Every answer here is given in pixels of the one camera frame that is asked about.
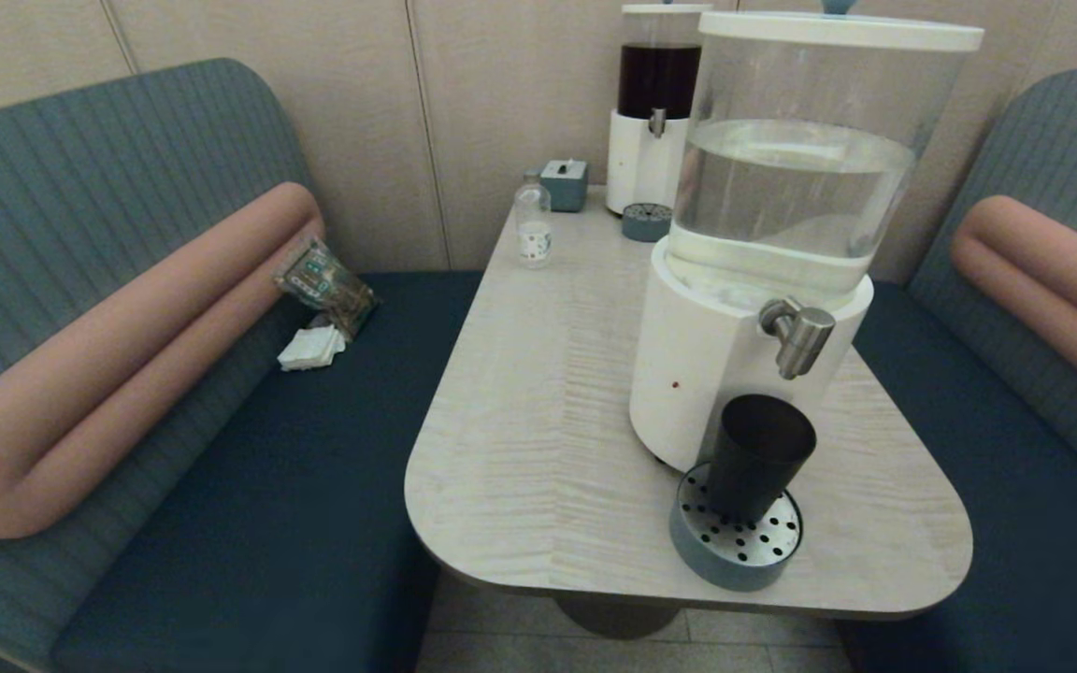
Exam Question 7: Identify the dark blue bench seat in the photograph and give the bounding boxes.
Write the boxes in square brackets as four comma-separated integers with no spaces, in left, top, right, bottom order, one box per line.
[50,271,483,673]
[838,280,1077,673]

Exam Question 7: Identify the small blue drip tray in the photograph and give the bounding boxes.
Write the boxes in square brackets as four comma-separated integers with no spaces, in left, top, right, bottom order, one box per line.
[621,202,674,244]

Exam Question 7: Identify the silver water dispenser tap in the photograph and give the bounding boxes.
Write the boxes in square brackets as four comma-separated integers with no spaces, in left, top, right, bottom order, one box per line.
[759,297,837,381]

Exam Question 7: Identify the dark table pedestal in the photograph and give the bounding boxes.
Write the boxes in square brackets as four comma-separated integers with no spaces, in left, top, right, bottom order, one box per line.
[553,595,684,641]

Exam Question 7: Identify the large clear water dispenser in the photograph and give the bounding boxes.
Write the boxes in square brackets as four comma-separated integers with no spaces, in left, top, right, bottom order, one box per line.
[629,0,985,478]

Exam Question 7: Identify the white water dispenser lid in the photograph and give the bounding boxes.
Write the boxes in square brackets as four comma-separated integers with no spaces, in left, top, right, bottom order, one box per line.
[697,0,985,53]

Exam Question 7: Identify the round grey drip tray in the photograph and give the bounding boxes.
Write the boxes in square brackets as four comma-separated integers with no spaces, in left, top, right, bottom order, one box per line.
[669,463,804,593]

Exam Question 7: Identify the small dark drink dispenser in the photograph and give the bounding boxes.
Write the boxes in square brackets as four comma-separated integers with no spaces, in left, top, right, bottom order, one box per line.
[606,3,715,218]

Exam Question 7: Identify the black plastic cup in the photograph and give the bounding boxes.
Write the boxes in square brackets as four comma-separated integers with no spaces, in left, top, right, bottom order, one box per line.
[705,394,818,524]

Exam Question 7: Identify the teal ribbed bench backrest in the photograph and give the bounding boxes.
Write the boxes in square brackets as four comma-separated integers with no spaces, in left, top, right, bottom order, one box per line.
[908,70,1077,510]
[0,58,324,673]

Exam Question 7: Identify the small blue tissue box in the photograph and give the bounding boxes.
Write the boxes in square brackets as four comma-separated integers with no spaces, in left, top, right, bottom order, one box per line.
[539,158,590,213]

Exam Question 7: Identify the clear plastic bottle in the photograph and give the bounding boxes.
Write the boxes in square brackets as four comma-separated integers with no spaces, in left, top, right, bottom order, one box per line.
[513,169,553,270]

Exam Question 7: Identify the white folded napkins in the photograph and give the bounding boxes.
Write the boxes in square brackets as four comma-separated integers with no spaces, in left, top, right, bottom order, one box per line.
[277,323,348,373]

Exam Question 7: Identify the crinkled snack packet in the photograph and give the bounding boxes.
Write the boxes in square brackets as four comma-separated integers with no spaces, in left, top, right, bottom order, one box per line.
[274,236,381,339]

